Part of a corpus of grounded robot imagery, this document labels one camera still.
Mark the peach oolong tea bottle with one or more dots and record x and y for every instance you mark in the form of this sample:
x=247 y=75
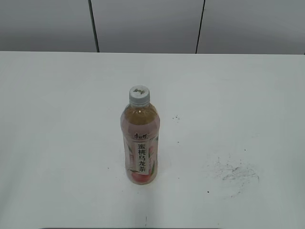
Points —
x=140 y=127

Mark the grey bottle cap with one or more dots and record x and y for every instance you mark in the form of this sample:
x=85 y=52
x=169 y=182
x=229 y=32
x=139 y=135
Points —
x=139 y=95

